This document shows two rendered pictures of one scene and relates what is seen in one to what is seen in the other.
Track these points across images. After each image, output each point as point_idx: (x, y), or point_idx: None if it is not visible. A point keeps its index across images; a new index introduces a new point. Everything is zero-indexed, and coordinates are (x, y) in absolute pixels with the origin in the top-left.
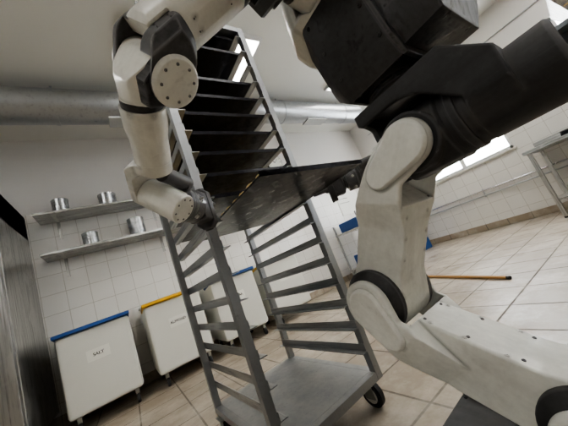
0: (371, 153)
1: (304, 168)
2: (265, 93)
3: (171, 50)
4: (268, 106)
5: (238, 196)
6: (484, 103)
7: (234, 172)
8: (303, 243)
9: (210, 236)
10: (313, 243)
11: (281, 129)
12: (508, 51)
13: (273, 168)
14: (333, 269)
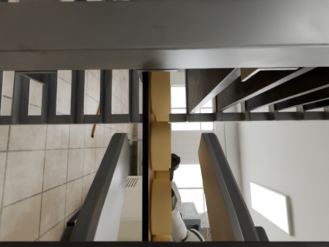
0: (176, 195)
1: None
2: (328, 120)
3: None
4: (309, 120)
5: (209, 80)
6: None
7: (265, 88)
8: (111, 85)
9: (56, 48)
10: (105, 104)
11: (266, 121)
12: None
13: (225, 108)
14: (66, 122)
